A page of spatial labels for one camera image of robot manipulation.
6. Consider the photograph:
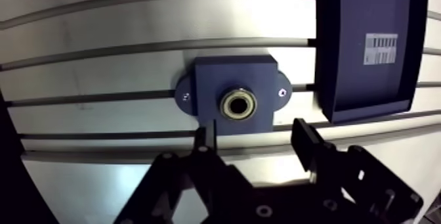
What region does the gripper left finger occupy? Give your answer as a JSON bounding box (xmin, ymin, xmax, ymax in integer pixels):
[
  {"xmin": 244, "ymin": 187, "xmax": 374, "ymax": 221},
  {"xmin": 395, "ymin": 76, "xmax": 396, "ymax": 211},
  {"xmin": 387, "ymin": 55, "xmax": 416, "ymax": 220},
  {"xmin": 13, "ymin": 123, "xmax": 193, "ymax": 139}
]
[{"xmin": 114, "ymin": 120, "xmax": 257, "ymax": 224}]

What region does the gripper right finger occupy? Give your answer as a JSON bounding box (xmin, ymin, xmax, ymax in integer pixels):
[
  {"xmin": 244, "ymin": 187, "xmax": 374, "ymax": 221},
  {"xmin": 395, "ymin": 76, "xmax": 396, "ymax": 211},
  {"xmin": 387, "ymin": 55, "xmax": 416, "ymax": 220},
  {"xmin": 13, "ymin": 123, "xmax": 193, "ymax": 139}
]
[{"xmin": 291, "ymin": 118, "xmax": 424, "ymax": 224}]

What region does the dark blue-grey tray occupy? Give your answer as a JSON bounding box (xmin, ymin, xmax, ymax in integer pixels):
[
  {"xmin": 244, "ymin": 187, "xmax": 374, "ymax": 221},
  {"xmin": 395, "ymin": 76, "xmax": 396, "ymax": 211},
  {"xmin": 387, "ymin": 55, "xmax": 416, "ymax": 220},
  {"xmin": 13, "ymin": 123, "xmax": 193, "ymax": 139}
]
[{"xmin": 314, "ymin": 0, "xmax": 430, "ymax": 125}]

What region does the steel bearing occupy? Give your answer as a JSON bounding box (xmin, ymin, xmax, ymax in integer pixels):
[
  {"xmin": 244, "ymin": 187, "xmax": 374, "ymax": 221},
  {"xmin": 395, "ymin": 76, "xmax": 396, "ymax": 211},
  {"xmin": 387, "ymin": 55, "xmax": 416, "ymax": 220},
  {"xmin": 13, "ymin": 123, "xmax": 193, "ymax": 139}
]
[{"xmin": 219, "ymin": 87, "xmax": 258, "ymax": 121}]

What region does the dark blue-grey housing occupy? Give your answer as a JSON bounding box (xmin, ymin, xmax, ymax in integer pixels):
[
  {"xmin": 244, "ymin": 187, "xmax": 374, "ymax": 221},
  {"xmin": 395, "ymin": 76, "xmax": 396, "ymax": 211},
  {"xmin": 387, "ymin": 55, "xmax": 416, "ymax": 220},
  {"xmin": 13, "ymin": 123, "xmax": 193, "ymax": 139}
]
[{"xmin": 173, "ymin": 55, "xmax": 293, "ymax": 136}]

